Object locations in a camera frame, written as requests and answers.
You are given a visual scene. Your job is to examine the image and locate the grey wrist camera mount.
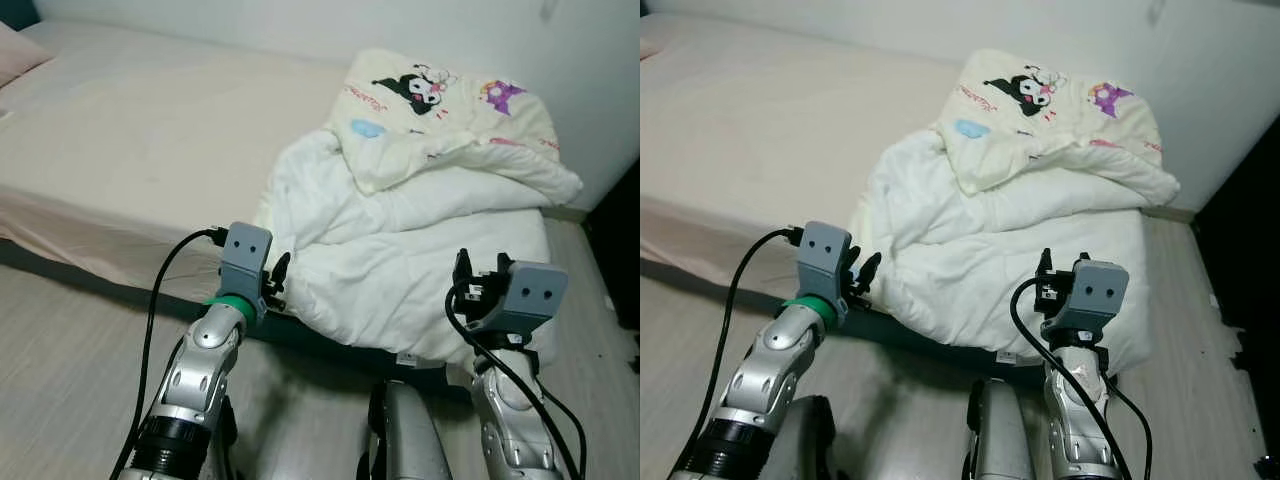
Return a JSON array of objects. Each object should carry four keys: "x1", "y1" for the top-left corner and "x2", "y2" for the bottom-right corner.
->
[
  {"x1": 217, "y1": 222, "x2": 275, "y2": 303},
  {"x1": 798, "y1": 221, "x2": 853, "y2": 303},
  {"x1": 1060, "y1": 260, "x2": 1129, "y2": 341},
  {"x1": 466, "y1": 260, "x2": 569, "y2": 346}
]

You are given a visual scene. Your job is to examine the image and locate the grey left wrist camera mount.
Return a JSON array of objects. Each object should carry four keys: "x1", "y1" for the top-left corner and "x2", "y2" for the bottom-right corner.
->
[
  {"x1": 798, "y1": 221, "x2": 853, "y2": 303},
  {"x1": 217, "y1": 222, "x2": 275, "y2": 303}
]

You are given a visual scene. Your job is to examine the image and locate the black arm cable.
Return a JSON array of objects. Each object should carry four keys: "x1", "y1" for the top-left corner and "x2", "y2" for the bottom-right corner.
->
[
  {"x1": 665, "y1": 226, "x2": 801, "y2": 480},
  {"x1": 1008, "y1": 278, "x2": 1153, "y2": 480},
  {"x1": 444, "y1": 282, "x2": 589, "y2": 480},
  {"x1": 112, "y1": 227, "x2": 227, "y2": 480}
]

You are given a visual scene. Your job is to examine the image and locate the teal upholstered bed frame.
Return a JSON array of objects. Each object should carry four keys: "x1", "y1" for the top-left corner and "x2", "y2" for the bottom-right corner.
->
[
  {"x1": 640, "y1": 255, "x2": 1051, "y2": 386},
  {"x1": 0, "y1": 0, "x2": 471, "y2": 401}
]

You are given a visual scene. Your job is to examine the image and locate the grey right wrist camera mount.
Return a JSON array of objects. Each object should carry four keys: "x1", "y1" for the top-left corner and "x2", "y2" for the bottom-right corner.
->
[
  {"x1": 1060, "y1": 260, "x2": 1129, "y2": 341},
  {"x1": 466, "y1": 260, "x2": 569, "y2": 346}
]

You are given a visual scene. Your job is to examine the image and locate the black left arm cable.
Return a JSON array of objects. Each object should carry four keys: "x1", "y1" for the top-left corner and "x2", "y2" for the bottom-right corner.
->
[
  {"x1": 112, "y1": 227, "x2": 227, "y2": 480},
  {"x1": 665, "y1": 226, "x2": 801, "y2": 480}
]

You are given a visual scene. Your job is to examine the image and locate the cream cartoon print duvet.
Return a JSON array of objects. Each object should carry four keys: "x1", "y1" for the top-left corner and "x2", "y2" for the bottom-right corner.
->
[
  {"x1": 850, "y1": 48, "x2": 1183, "y2": 376},
  {"x1": 255, "y1": 48, "x2": 585, "y2": 369}
]

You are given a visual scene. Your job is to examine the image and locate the robot right leg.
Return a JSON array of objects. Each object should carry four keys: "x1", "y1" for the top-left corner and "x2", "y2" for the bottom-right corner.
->
[
  {"x1": 965, "y1": 378, "x2": 1036, "y2": 480},
  {"x1": 362, "y1": 380, "x2": 456, "y2": 480}
]

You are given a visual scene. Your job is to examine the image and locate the robot leg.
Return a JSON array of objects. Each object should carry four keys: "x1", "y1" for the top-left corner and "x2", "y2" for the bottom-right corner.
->
[
  {"x1": 362, "y1": 380, "x2": 456, "y2": 480},
  {"x1": 210, "y1": 398, "x2": 241, "y2": 480},
  {"x1": 775, "y1": 395, "x2": 836, "y2": 480},
  {"x1": 965, "y1": 378, "x2": 1036, "y2": 480}
]

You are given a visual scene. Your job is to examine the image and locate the robot left leg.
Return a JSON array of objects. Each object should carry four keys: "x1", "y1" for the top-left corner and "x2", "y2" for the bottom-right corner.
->
[
  {"x1": 775, "y1": 395, "x2": 836, "y2": 480},
  {"x1": 210, "y1": 398, "x2": 241, "y2": 480}
]

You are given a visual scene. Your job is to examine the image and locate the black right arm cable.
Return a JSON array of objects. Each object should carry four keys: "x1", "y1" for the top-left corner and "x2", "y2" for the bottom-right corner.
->
[
  {"x1": 1008, "y1": 278, "x2": 1153, "y2": 480},
  {"x1": 444, "y1": 282, "x2": 589, "y2": 480}
]

